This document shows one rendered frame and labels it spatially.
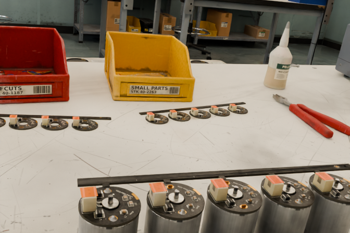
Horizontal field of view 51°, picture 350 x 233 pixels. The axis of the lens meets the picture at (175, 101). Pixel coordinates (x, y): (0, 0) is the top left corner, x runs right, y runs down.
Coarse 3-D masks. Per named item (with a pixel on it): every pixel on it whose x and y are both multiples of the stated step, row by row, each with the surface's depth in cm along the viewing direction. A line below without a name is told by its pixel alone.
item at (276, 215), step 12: (288, 192) 17; (264, 204) 17; (276, 204) 16; (264, 216) 17; (276, 216) 17; (288, 216) 16; (300, 216) 16; (264, 228) 17; (276, 228) 17; (288, 228) 17; (300, 228) 17
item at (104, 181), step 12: (264, 168) 19; (276, 168) 19; (288, 168) 19; (300, 168) 20; (312, 168) 20; (324, 168) 20; (336, 168) 20; (348, 168) 20; (84, 180) 16; (96, 180) 16; (108, 180) 16; (120, 180) 16; (132, 180) 16; (144, 180) 17; (156, 180) 17; (168, 180) 17
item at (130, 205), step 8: (104, 192) 15; (112, 192) 15; (120, 192) 16; (128, 192) 16; (80, 200) 15; (96, 200) 15; (120, 200) 15; (128, 200) 15; (136, 200) 15; (80, 208) 14; (96, 208) 14; (120, 208) 15; (128, 208) 15; (136, 208) 15; (88, 216) 14; (96, 216) 14; (104, 216) 14; (120, 216) 14; (128, 216) 14; (136, 216) 14; (96, 224) 14; (104, 224) 14; (112, 224) 14; (120, 224) 14
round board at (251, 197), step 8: (232, 184) 17; (240, 184) 17; (208, 192) 16; (248, 192) 17; (256, 192) 17; (224, 200) 16; (232, 200) 16; (240, 200) 16; (248, 200) 16; (256, 200) 16; (224, 208) 15; (232, 208) 15; (240, 208) 16; (248, 208) 16; (256, 208) 16
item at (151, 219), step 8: (176, 200) 15; (152, 216) 15; (160, 216) 15; (200, 216) 15; (152, 224) 15; (160, 224) 15; (168, 224) 15; (176, 224) 15; (184, 224) 15; (192, 224) 15; (144, 232) 16; (152, 232) 15; (160, 232) 15; (168, 232) 15; (176, 232) 15; (184, 232) 15; (192, 232) 15
